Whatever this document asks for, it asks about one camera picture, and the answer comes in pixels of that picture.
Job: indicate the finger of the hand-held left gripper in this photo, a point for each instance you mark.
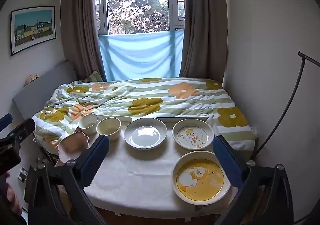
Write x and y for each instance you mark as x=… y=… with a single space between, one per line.
x=5 y=120
x=21 y=129

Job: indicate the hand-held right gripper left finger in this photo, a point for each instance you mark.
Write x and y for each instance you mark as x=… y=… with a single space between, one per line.
x=96 y=157

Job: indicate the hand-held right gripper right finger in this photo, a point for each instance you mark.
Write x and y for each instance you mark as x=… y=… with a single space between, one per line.
x=228 y=163

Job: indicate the cream printed cup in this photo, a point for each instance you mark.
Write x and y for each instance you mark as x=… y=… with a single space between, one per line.
x=108 y=129
x=88 y=124

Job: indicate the small white duck plate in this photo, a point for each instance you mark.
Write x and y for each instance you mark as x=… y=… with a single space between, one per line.
x=192 y=135

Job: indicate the plain white plate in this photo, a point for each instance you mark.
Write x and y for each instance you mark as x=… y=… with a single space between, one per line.
x=145 y=135

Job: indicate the person's left hand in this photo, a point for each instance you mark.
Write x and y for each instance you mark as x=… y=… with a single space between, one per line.
x=12 y=197

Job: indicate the white patterned tablecloth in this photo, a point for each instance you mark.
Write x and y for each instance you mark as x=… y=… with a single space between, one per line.
x=140 y=167

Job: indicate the white rectangular tray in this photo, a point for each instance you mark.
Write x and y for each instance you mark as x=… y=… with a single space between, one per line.
x=117 y=117
x=182 y=119

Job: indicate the grey padded headboard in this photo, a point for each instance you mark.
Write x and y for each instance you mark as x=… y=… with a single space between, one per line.
x=42 y=87

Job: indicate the small pink toy figure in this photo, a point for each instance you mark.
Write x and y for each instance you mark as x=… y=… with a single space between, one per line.
x=32 y=79

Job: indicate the flowered striped blanket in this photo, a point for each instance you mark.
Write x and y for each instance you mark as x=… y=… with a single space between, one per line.
x=150 y=100

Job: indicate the green plaid pillow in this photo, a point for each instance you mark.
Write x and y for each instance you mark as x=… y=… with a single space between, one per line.
x=93 y=77

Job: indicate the light blue cloth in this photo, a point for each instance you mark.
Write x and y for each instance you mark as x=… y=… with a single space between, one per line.
x=140 y=57

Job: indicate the brown curtain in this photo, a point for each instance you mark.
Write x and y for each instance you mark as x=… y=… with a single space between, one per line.
x=80 y=27
x=205 y=27

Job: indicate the wall socket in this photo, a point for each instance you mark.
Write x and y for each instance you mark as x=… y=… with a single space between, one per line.
x=22 y=173

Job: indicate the framed wall picture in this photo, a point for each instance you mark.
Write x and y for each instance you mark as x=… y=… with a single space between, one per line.
x=33 y=29

